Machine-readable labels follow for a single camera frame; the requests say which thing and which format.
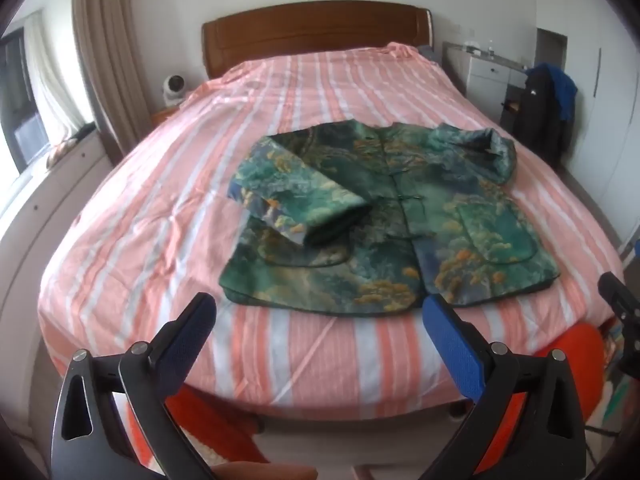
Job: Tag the white round camera device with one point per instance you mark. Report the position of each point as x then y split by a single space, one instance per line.
174 89

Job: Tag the wooden headboard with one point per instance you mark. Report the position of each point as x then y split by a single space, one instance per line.
310 30

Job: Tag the green patterned silk jacket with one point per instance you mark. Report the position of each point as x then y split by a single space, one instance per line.
400 220

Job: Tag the colourful patterned floor mat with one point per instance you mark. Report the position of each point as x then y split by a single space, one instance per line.
615 395

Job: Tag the white dresser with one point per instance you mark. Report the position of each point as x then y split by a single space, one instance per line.
480 72

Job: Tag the blue garment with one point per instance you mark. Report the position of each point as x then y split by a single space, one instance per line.
565 90

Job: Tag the white wardrobe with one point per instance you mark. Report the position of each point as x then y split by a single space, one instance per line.
600 20

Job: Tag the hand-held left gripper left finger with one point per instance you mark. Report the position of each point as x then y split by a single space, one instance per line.
192 325

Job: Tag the orange rug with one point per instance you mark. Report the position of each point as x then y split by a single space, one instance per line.
200 425

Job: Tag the wooden nightstand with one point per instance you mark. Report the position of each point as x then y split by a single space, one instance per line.
164 116

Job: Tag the white window bench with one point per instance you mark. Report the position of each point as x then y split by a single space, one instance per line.
45 220

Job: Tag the pink striped bed sheet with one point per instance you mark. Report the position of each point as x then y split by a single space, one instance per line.
325 90

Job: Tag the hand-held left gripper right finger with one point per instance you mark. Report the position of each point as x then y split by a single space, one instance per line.
452 340

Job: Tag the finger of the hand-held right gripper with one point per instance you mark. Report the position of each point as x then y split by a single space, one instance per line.
620 292

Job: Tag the beige curtain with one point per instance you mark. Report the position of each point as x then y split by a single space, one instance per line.
100 35

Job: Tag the white sheer curtain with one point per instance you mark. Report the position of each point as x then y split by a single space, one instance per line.
55 75

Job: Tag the window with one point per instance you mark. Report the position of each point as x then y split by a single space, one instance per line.
17 100

